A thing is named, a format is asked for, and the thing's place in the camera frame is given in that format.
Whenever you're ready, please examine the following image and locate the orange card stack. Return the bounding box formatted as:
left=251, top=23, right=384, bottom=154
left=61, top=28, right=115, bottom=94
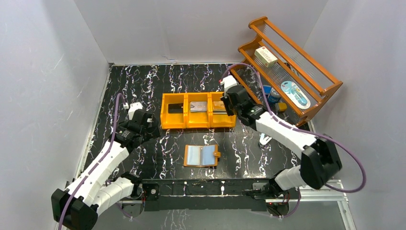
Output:
left=212, top=101, right=226, bottom=114

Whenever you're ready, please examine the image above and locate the orange three-compartment bin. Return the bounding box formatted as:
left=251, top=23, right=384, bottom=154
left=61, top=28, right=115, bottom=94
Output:
left=160, top=92, right=236, bottom=129

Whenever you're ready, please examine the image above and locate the silver card stack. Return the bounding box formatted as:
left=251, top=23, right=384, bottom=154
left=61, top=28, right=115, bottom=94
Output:
left=190, top=101, right=207, bottom=113

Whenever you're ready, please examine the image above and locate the blue packaged cutter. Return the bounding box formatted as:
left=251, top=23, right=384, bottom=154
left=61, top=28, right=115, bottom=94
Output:
left=281, top=81, right=311, bottom=110

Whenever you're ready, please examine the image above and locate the orange card holder wallet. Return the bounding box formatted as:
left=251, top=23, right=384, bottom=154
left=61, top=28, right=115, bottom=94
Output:
left=183, top=145, right=221, bottom=167

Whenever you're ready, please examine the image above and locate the orange wooden shelf rack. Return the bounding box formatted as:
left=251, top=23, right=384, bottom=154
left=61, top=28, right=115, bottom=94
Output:
left=238, top=16, right=343, bottom=127

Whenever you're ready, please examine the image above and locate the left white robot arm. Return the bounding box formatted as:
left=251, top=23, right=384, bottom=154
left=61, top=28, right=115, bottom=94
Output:
left=51, top=109, right=160, bottom=230

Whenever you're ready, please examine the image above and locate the black card in bin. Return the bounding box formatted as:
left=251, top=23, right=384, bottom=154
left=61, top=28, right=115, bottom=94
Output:
left=168, top=103, right=184, bottom=114

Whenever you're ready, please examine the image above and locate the blue eraser block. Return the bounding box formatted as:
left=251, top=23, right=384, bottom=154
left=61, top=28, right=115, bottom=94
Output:
left=263, top=85, right=271, bottom=95

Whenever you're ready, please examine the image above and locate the yellow grey sharpener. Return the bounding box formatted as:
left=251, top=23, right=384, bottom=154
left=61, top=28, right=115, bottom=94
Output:
left=275, top=103, right=287, bottom=113

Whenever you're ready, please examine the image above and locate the silver binder clip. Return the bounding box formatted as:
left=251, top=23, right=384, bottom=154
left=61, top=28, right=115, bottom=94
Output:
left=259, top=133, right=272, bottom=147

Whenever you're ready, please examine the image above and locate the white red box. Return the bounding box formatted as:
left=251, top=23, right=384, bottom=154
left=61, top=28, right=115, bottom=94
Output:
left=254, top=46, right=278, bottom=68

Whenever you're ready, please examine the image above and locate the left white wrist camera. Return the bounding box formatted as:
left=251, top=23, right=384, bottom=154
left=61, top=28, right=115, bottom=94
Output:
left=124, top=102, right=143, bottom=120

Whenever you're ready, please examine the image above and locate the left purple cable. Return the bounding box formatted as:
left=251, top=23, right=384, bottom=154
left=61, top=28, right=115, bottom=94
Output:
left=57, top=92, right=127, bottom=230

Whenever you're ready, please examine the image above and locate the purple cable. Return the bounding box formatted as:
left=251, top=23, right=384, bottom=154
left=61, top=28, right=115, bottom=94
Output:
left=57, top=92, right=127, bottom=230
left=221, top=63, right=367, bottom=219

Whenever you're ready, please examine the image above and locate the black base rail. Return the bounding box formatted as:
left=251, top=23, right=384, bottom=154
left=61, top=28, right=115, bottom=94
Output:
left=114, top=177, right=291, bottom=213

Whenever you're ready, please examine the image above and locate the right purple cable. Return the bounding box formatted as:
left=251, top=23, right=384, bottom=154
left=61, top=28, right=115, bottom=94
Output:
left=221, top=63, right=367, bottom=219

